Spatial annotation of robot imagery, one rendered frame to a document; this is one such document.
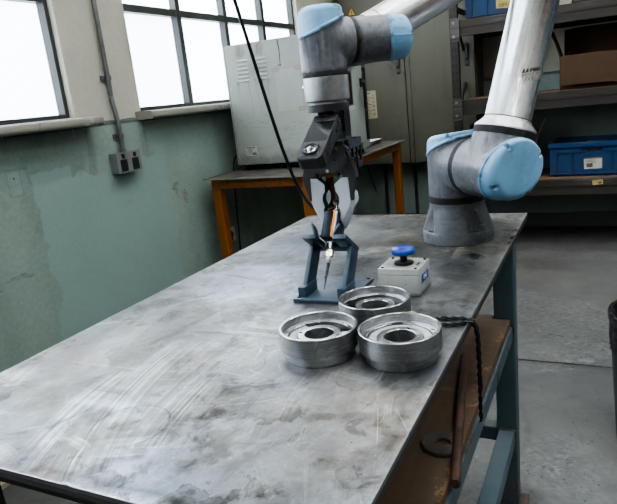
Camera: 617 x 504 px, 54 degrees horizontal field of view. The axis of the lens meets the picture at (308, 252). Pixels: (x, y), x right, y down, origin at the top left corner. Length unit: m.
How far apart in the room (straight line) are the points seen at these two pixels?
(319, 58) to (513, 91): 0.38
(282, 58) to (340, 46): 2.13
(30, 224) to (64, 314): 0.38
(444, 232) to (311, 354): 0.60
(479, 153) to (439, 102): 3.46
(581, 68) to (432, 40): 1.07
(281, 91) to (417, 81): 1.72
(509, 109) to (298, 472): 0.80
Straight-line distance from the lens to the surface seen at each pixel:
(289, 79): 3.13
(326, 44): 1.01
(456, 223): 1.28
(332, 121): 1.00
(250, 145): 3.27
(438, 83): 4.62
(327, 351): 0.76
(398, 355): 0.73
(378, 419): 0.66
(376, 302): 0.91
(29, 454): 0.73
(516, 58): 1.20
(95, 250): 2.67
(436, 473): 1.01
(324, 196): 1.04
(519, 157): 1.16
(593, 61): 4.19
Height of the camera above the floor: 1.13
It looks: 14 degrees down
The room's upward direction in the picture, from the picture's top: 6 degrees counter-clockwise
